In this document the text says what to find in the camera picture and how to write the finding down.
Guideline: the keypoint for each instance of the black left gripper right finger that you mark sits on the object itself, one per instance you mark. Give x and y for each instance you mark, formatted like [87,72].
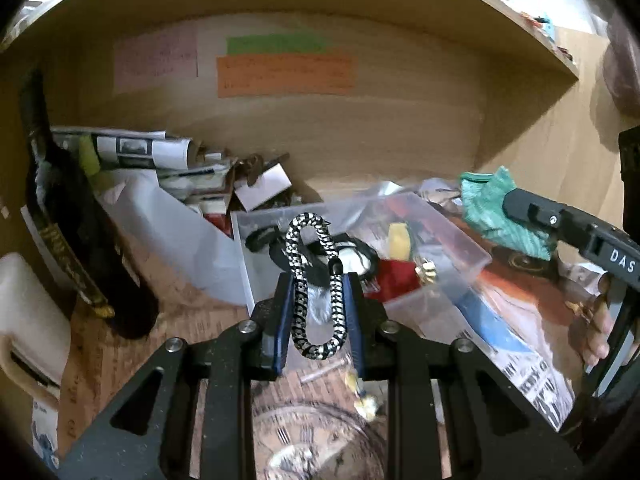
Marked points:
[364,318]

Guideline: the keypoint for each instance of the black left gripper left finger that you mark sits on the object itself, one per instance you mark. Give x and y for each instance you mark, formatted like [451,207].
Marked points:
[277,328]

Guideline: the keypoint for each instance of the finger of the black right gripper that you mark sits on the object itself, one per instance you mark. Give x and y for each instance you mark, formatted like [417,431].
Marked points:
[561,221]

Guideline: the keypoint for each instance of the green and yellow sock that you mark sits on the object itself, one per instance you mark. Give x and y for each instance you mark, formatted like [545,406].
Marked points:
[482,198]

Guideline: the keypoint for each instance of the person's right hand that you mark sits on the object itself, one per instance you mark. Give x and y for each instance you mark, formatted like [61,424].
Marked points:
[592,325]

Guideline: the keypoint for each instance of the clear plastic storage box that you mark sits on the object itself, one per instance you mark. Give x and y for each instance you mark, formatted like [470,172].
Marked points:
[365,230]

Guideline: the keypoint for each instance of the metal pen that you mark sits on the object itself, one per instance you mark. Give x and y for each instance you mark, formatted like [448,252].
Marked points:
[323,371]

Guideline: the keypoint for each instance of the gold ribbon bow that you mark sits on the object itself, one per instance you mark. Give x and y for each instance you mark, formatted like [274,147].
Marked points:
[426,271]

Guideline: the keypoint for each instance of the white plastic bag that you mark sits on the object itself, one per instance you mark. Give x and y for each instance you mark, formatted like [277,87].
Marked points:
[199,252]

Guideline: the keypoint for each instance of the small white card box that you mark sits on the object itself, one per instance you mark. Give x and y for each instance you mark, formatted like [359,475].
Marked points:
[269,184]

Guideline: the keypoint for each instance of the dark wine bottle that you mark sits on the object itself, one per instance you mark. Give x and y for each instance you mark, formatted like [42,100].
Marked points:
[75,228]

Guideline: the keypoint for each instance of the cream plastic jug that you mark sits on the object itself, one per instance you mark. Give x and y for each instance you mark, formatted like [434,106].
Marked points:
[35,334]

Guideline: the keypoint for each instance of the orange paper note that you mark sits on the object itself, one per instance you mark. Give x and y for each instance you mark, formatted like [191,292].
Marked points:
[281,74]

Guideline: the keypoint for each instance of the rolled newspaper stack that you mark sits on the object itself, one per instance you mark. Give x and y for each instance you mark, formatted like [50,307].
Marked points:
[183,167]

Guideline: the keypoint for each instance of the green paper note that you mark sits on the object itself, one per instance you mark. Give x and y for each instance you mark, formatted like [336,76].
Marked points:
[278,42]

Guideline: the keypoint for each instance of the pink paper note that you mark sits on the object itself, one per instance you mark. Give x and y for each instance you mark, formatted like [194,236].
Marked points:
[149,59]

